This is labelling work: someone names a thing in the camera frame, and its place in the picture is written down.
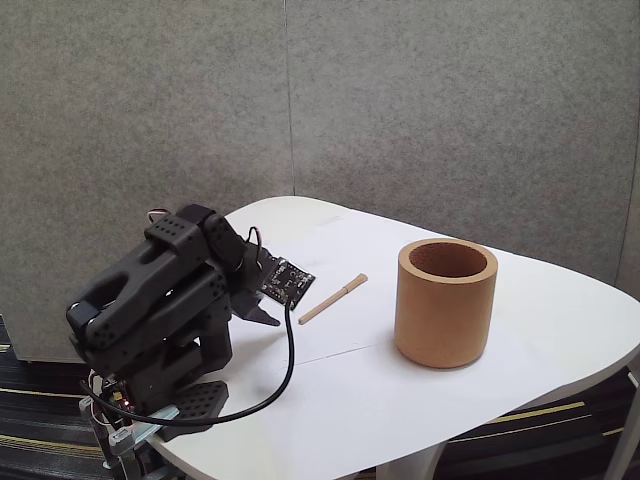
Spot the beige wooden pen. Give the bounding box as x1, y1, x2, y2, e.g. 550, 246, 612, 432
297, 272, 370, 327

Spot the brown cylindrical pen holder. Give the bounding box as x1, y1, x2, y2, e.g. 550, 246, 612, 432
393, 238, 500, 371

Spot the motor controller circuit board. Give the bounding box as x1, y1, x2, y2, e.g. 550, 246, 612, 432
88, 373, 137, 416

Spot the grey metal table clamp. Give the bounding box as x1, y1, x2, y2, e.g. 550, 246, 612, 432
78, 397, 180, 472

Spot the white table leg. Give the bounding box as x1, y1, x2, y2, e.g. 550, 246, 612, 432
374, 440, 447, 480
603, 364, 640, 480

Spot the bare camera circuit board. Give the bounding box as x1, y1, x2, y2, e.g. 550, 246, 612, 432
259, 256, 318, 307

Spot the thick black camera cable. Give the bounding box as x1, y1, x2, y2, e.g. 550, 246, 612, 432
79, 298, 297, 426

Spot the thin white wire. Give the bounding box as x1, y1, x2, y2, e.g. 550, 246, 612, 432
82, 369, 126, 427

